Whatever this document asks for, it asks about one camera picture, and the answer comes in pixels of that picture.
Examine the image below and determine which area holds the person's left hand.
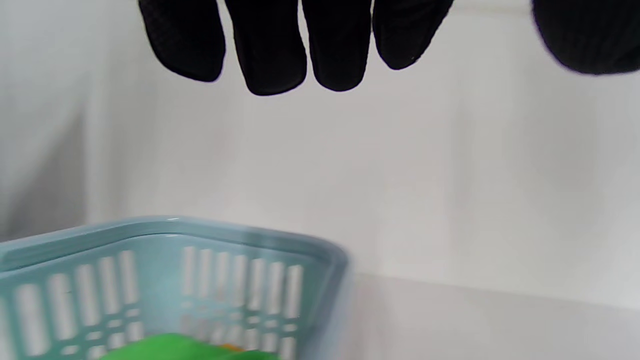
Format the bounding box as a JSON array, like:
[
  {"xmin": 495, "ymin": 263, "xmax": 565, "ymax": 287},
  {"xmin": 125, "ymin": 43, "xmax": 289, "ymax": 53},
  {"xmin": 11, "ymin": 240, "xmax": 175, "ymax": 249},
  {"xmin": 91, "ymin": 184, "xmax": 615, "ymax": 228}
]
[{"xmin": 138, "ymin": 0, "xmax": 640, "ymax": 97}]

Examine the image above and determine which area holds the green towel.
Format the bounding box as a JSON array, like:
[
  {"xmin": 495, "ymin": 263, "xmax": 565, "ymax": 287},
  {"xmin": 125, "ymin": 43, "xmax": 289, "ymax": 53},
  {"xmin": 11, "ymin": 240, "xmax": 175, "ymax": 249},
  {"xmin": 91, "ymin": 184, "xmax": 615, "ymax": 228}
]
[{"xmin": 99, "ymin": 333, "xmax": 282, "ymax": 360}]

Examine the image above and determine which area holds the light blue plastic basket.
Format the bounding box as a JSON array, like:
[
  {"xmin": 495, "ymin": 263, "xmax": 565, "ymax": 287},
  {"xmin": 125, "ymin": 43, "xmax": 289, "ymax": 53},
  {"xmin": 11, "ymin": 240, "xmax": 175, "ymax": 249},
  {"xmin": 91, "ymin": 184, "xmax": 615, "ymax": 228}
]
[{"xmin": 0, "ymin": 216, "xmax": 350, "ymax": 360}]

